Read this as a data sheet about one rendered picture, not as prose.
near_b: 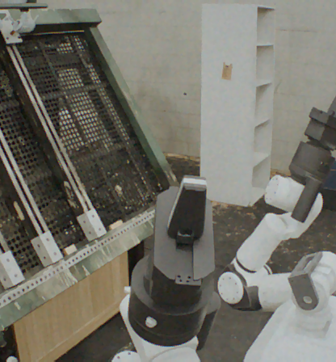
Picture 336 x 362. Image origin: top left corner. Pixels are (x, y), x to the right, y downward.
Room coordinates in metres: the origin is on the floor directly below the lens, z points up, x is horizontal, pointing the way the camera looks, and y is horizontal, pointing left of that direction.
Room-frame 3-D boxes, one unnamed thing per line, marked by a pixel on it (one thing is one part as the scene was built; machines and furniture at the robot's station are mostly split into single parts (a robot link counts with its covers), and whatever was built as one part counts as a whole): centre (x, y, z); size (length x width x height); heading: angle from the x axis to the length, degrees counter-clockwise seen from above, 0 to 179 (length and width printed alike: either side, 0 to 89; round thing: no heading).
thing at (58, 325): (2.18, 0.47, 0.52); 0.90 x 0.02 x 0.55; 149
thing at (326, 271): (0.71, -0.25, 1.44); 0.10 x 0.07 x 0.09; 149
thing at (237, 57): (5.21, -0.72, 1.03); 0.61 x 0.58 x 2.05; 150
